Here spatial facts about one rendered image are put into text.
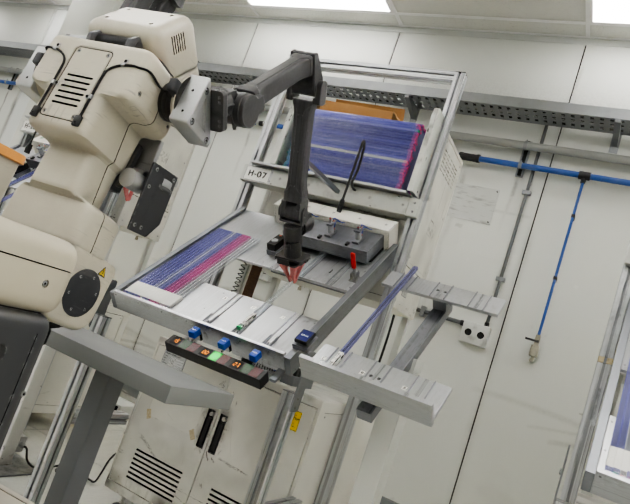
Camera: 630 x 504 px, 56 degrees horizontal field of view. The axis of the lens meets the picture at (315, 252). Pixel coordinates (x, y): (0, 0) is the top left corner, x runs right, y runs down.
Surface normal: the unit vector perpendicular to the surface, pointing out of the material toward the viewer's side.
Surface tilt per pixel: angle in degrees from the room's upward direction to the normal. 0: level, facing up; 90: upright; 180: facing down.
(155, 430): 90
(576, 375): 90
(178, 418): 90
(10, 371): 90
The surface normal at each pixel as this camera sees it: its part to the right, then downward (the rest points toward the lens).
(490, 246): -0.40, -0.27
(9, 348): 0.90, 0.26
